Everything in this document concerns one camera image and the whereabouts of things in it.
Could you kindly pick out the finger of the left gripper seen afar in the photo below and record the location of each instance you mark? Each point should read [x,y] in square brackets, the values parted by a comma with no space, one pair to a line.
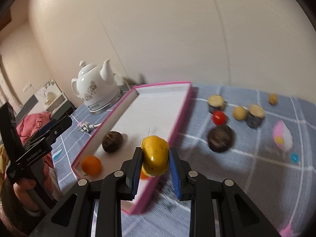
[53,129]

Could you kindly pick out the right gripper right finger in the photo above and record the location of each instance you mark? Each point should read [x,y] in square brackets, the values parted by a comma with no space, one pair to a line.
[189,185]

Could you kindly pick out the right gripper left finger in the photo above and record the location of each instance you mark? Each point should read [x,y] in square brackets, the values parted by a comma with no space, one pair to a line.
[121,185]

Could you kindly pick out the small orange tangerine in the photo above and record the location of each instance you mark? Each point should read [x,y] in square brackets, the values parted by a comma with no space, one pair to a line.
[91,165]

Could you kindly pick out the dark brown fruit front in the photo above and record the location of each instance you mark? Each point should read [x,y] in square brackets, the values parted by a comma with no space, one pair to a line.
[112,141]

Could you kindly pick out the dark brown fruit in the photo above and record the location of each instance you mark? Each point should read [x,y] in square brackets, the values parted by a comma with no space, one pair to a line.
[220,138]
[112,141]

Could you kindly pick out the yellow pepper piece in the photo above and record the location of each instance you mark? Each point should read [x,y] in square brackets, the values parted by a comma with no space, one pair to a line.
[156,155]

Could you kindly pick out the red cherry tomato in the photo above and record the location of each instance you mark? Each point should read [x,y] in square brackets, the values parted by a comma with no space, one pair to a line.
[219,118]

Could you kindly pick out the small eggplant slice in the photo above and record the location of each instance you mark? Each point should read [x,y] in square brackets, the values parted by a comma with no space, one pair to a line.
[216,103]

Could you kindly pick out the large orange tangerine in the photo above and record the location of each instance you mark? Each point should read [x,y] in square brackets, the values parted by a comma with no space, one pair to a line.
[143,174]

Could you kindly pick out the person's left hand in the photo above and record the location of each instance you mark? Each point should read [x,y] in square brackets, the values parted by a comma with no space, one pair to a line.
[21,189]

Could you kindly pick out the pink red cloth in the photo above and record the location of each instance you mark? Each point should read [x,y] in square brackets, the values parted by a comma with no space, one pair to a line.
[31,124]

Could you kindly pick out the white bedside cabinet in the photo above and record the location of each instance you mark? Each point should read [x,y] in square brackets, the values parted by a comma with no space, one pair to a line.
[49,98]

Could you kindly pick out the white kettle power plug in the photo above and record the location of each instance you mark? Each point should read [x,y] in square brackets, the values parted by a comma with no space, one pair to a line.
[86,127]

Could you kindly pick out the white ceramic electric kettle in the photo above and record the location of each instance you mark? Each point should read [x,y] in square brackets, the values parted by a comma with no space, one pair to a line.
[96,86]

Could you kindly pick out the pink white box tray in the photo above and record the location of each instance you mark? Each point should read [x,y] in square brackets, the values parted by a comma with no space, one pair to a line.
[156,109]

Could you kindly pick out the blue checked tablecloth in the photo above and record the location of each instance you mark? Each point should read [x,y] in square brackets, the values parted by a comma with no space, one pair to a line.
[282,184]

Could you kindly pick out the tan round fruit near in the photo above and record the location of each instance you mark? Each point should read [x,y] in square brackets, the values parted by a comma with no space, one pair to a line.
[239,113]

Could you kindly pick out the tan round fruit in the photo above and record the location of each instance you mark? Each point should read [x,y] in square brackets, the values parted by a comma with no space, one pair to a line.
[239,113]
[273,99]

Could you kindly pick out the large eggplant slice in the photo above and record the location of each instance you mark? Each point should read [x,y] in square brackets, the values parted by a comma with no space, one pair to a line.
[255,116]

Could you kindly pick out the tan round fruit far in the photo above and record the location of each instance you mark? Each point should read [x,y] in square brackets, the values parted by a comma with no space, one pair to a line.
[273,99]

